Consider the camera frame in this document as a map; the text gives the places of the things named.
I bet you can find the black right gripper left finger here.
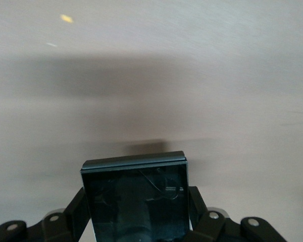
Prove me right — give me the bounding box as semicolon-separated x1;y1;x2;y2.
0;188;95;242

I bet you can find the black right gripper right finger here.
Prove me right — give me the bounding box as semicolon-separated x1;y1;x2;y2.
188;186;286;242

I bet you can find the black phone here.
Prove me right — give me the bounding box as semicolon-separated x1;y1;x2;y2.
80;150;190;242

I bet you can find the brown table cover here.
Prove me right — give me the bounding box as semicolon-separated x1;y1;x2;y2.
0;0;303;242

